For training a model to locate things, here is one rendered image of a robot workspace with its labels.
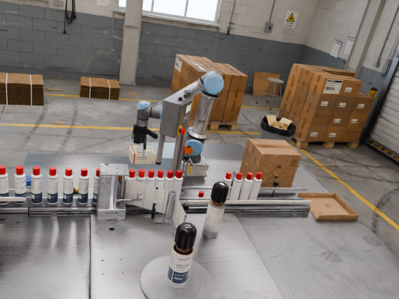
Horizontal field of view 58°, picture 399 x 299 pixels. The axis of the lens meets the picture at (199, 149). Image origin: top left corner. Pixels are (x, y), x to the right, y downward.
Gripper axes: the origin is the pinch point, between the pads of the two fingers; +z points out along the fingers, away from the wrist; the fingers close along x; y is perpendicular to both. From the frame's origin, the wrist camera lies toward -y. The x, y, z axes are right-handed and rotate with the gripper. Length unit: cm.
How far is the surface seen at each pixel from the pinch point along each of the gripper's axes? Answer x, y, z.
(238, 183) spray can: 52, -46, -6
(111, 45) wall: -499, -40, 28
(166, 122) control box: 44, -1, -40
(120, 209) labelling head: 60, 23, 1
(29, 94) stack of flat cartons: -340, 92, 77
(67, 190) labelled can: 46, 48, -2
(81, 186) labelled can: 46, 41, -4
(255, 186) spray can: 52, -58, -3
